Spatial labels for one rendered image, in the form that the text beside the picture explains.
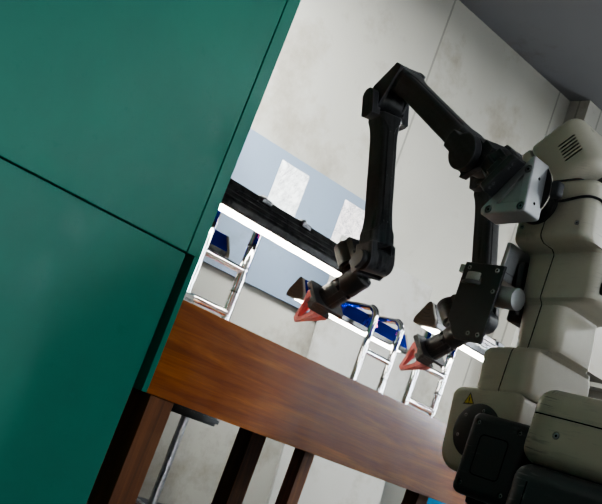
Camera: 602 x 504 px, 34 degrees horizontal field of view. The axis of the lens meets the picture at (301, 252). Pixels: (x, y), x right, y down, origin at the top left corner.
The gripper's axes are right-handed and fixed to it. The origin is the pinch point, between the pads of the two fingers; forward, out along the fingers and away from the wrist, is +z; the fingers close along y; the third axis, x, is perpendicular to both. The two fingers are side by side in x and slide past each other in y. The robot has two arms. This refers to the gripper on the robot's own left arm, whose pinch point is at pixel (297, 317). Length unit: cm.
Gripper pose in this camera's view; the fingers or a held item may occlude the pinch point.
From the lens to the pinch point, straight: 224.4
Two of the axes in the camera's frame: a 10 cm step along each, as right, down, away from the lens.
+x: 1.9, 7.7, -6.1
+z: -7.5, 5.1, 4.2
